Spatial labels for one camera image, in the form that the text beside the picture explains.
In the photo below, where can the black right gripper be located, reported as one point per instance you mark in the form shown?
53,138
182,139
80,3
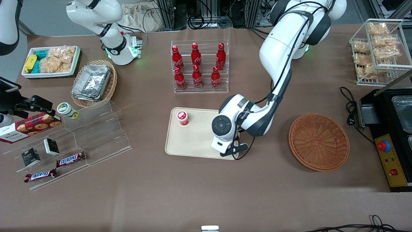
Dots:
15,103

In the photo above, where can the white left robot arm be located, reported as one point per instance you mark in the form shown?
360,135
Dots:
280,38

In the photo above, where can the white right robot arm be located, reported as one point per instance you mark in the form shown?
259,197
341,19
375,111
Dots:
96,13

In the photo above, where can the beige plastic serving tray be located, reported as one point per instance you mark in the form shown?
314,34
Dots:
193,141

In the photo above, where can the light oval wicker basket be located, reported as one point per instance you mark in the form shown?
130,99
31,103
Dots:
112,83

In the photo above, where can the brown round wicker basket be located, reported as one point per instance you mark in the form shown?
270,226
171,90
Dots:
318,141

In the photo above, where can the red tartan cookie box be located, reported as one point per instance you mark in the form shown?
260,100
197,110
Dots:
29,127

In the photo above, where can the green lidded white cup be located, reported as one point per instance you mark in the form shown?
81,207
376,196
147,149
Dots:
66,109

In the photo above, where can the white rectangular plastic bin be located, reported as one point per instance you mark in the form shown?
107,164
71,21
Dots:
51,74

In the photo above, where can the teal snack pack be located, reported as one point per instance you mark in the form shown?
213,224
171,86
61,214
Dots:
36,67
42,54

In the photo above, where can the clear bag of rice crackers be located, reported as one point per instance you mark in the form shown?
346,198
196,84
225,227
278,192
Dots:
53,66
64,54

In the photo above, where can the yellow snack pack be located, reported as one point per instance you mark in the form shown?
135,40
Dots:
30,62

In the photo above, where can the small black carton box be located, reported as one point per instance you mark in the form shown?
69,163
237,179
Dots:
51,146
31,157

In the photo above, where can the aluminium foil food container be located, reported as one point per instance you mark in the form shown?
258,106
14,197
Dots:
91,82

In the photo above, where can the red lidded yoghurt cup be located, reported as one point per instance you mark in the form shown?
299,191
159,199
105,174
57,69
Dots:
182,117

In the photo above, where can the Snickers chocolate bar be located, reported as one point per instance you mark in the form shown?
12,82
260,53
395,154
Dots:
40,175
70,159

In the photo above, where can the clear acrylic step shelf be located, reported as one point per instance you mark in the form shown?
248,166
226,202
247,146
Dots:
96,135

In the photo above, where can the clear acrylic bottle rack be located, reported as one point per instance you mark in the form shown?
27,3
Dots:
206,91

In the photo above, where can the red cola bottle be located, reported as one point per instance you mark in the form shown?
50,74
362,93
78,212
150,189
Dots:
215,79
177,59
197,79
220,58
196,56
180,80

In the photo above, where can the crumpled beige cloth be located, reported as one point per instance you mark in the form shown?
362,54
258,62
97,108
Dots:
138,17

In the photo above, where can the red emergency stop button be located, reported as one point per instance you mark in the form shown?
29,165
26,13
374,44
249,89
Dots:
383,146

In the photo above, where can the black machine with yellow panel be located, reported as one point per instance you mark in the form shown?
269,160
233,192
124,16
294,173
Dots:
383,129

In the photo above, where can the clear bag of fried snacks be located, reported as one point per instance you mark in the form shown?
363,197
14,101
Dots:
386,52
362,59
384,41
370,71
378,28
361,47

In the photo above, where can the steel pan in machine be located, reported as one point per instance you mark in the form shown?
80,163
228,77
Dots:
404,112

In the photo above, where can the small white edge bracket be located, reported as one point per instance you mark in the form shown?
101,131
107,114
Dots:
210,228

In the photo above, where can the aluminium profile frame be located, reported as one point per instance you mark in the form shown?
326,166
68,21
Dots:
166,14
254,13

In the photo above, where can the red rocker switch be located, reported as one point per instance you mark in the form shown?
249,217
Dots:
394,172

